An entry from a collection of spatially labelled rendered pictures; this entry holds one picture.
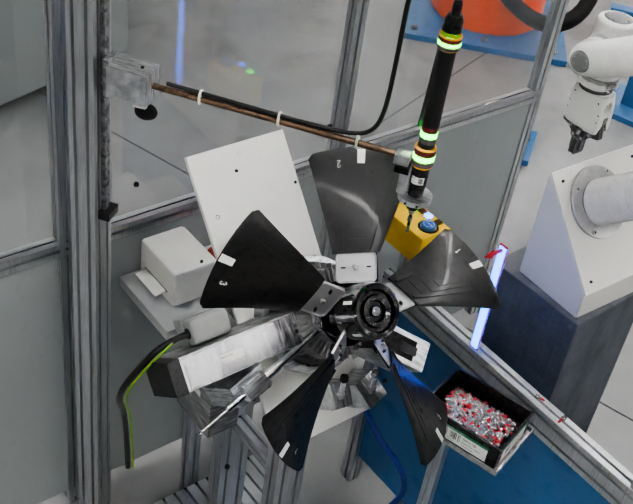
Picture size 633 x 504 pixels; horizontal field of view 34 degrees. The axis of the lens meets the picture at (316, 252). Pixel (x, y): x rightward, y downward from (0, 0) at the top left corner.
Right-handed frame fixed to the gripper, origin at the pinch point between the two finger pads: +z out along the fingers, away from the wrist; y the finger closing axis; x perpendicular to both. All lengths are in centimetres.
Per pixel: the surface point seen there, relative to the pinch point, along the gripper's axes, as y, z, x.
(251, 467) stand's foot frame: 47, 135, 44
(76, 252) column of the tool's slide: 58, 36, 96
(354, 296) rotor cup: -2, 18, 64
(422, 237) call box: 22.4, 35.7, 18.9
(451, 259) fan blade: 2.1, 23.4, 31.1
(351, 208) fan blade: 14, 9, 54
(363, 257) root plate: 6, 16, 56
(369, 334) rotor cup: -8, 23, 64
